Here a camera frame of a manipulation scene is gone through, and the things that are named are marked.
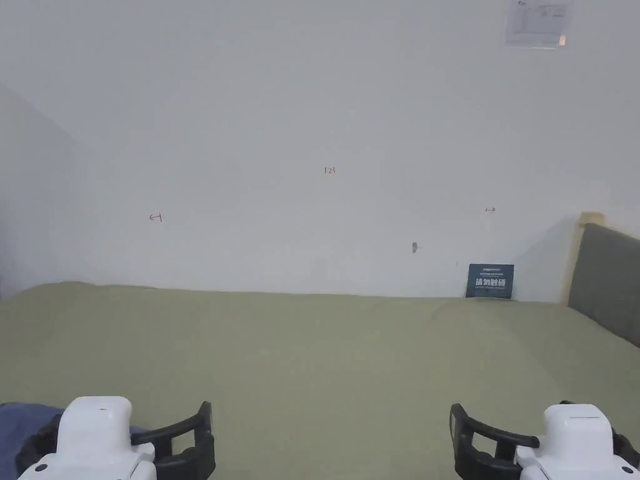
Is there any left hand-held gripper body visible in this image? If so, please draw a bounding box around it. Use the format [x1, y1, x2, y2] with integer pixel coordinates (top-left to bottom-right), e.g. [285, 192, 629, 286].
[17, 396, 158, 480]

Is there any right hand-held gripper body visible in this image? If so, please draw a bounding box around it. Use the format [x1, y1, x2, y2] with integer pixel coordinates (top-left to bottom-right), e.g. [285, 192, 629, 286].
[514, 403, 640, 480]

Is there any dark blue garment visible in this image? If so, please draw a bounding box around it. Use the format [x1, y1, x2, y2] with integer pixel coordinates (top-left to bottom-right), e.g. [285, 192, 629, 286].
[0, 402, 151, 480]

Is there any bed with pale green sheet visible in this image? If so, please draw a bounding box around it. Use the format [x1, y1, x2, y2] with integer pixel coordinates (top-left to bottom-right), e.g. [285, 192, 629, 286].
[0, 281, 640, 480]

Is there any dark blue sign card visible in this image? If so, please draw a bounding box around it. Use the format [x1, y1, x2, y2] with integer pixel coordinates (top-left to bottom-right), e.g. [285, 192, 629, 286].
[465, 263, 516, 301]

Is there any white paper notice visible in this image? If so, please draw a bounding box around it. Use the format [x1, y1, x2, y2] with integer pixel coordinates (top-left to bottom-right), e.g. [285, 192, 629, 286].
[504, 0, 576, 49]

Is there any grey padded headboard, wooden frame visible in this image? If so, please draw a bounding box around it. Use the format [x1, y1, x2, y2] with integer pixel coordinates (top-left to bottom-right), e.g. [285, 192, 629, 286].
[561, 212, 640, 349]

